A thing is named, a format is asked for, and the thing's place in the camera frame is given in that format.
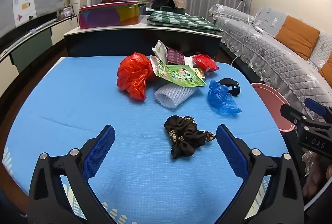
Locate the small red plastic bag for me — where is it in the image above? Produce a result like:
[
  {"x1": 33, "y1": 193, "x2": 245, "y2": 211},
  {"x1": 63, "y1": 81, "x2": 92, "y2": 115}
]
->
[{"x1": 192, "y1": 53, "x2": 219, "y2": 72}]

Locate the grey quilted sofa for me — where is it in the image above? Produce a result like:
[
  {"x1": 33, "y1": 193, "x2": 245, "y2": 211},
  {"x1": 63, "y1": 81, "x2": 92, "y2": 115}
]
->
[{"x1": 209, "y1": 4, "x2": 332, "y2": 126}]

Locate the large red plastic bag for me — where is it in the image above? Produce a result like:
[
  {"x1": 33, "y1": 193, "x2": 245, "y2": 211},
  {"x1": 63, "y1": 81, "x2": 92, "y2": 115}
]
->
[{"x1": 117, "y1": 52, "x2": 157, "y2": 102}]

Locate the black strap band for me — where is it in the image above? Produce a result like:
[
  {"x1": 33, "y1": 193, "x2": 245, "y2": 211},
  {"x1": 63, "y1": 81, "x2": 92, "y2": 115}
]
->
[{"x1": 216, "y1": 78, "x2": 241, "y2": 97}]

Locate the blue plastic shoe cover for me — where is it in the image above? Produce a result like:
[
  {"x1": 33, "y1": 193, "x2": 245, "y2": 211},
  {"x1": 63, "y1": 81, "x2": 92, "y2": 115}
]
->
[{"x1": 207, "y1": 79, "x2": 242, "y2": 114}]

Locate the white rod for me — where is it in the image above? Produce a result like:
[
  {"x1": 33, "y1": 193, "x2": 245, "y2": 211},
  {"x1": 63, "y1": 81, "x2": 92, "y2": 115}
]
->
[{"x1": 10, "y1": 18, "x2": 57, "y2": 50}]

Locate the white crumpled wrapper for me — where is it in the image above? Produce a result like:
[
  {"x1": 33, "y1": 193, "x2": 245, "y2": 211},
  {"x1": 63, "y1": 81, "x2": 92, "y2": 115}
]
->
[{"x1": 150, "y1": 40, "x2": 169, "y2": 76}]

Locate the orange cushion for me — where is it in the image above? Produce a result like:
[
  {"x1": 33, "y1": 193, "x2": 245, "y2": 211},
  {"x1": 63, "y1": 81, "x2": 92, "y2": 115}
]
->
[
  {"x1": 319, "y1": 53, "x2": 332, "y2": 79},
  {"x1": 274, "y1": 16, "x2": 321, "y2": 60}
]

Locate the person's right hand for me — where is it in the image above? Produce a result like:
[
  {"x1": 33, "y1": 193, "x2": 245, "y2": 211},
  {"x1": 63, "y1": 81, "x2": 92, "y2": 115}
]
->
[{"x1": 302, "y1": 155, "x2": 332, "y2": 197}]

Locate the maroon patterned packet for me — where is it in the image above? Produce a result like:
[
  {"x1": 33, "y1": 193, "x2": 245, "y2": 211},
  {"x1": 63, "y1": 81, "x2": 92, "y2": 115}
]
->
[{"x1": 166, "y1": 46, "x2": 186, "y2": 66}]

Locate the green snack packet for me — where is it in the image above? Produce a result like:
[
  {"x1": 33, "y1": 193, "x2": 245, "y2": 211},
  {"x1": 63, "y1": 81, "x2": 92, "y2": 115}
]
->
[{"x1": 156, "y1": 64, "x2": 207, "y2": 87}]

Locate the small photo frame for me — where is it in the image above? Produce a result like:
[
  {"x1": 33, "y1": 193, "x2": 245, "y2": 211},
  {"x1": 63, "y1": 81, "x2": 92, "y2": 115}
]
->
[{"x1": 56, "y1": 5, "x2": 75, "y2": 21}]

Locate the white foam net sleeve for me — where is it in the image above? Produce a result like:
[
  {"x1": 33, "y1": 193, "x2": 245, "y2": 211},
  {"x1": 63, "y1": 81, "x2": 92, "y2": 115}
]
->
[{"x1": 154, "y1": 84, "x2": 196, "y2": 109}]

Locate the green checkered cloth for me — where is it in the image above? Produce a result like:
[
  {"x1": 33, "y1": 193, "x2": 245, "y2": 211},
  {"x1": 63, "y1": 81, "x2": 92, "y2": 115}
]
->
[{"x1": 146, "y1": 11, "x2": 223, "y2": 33}]

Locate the pink plastic bin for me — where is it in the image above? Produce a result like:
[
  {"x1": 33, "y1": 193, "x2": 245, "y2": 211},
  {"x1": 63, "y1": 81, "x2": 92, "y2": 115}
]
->
[{"x1": 251, "y1": 82, "x2": 296, "y2": 132}]

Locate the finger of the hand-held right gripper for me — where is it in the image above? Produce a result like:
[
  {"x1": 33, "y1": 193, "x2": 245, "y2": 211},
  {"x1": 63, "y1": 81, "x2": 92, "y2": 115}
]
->
[
  {"x1": 304, "y1": 97, "x2": 332, "y2": 121},
  {"x1": 280, "y1": 103, "x2": 303, "y2": 124}
]

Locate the white power cable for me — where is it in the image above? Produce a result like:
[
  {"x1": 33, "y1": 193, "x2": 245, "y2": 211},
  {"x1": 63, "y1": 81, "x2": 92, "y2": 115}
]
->
[{"x1": 231, "y1": 12, "x2": 265, "y2": 66}]

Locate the blue foam mat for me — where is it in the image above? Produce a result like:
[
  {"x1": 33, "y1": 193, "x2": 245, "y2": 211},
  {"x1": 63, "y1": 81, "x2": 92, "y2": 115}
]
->
[{"x1": 1, "y1": 55, "x2": 289, "y2": 224}]

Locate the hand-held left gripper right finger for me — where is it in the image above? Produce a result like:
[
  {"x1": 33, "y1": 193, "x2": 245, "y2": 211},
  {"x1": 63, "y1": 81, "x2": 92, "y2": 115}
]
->
[{"x1": 216, "y1": 124, "x2": 305, "y2": 224}]

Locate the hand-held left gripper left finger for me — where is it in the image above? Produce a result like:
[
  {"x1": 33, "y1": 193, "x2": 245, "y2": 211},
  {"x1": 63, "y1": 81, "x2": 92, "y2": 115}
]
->
[{"x1": 27, "y1": 124, "x2": 116, "y2": 224}]

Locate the television stand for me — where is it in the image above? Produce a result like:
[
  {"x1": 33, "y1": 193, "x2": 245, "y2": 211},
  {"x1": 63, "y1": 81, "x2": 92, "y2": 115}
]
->
[{"x1": 0, "y1": 12, "x2": 78, "y2": 74}]

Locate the black bag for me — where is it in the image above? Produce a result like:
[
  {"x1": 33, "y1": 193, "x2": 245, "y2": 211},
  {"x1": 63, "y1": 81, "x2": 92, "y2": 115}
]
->
[{"x1": 151, "y1": 0, "x2": 177, "y2": 10}]

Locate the dark green bowl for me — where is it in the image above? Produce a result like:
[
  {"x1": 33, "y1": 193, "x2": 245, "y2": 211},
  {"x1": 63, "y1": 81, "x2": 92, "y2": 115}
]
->
[{"x1": 160, "y1": 6, "x2": 186, "y2": 15}]

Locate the colourful tin box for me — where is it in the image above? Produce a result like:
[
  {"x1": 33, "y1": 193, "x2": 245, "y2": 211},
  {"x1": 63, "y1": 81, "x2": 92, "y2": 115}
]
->
[{"x1": 78, "y1": 1, "x2": 147, "y2": 30}]

